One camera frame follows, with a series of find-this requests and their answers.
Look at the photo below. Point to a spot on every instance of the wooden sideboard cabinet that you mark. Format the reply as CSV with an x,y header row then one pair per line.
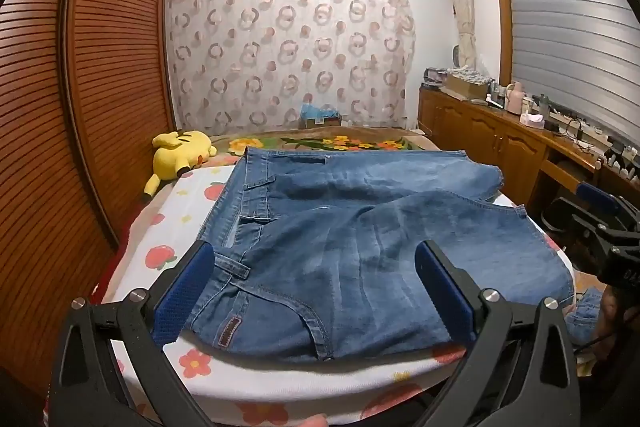
x,y
490,142

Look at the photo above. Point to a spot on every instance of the pink and white container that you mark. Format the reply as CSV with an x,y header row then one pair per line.
x,y
531,120

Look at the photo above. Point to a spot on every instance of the open cardboard box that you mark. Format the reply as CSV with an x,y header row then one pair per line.
x,y
467,86

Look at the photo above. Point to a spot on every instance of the grey window blind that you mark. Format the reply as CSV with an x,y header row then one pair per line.
x,y
565,32

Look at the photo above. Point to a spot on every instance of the floral brown blanket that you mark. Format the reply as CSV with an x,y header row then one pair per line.
x,y
310,141

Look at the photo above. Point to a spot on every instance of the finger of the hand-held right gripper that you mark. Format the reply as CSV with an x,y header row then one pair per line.
x,y
597,196
582,224

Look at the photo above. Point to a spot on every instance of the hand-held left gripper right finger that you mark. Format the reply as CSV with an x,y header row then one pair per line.
x,y
446,289

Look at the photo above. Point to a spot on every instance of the wooden louvered wardrobe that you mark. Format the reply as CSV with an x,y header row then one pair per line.
x,y
75,107

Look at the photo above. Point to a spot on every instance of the fruit print bed sheet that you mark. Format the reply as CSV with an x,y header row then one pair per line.
x,y
160,227

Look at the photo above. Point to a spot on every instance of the yellow plush toy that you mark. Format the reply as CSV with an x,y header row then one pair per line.
x,y
180,152

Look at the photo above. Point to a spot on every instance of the circle patterned sheer curtain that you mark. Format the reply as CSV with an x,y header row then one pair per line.
x,y
290,52

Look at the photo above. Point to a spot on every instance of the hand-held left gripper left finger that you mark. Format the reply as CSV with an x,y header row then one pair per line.
x,y
184,289

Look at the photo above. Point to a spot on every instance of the blue denim pants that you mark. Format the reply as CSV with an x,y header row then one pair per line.
x,y
350,237

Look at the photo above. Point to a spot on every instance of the cardboard box with blue contents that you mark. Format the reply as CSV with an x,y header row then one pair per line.
x,y
320,117

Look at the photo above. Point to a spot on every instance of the pink thermos jug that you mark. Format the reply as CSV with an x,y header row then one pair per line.
x,y
514,98

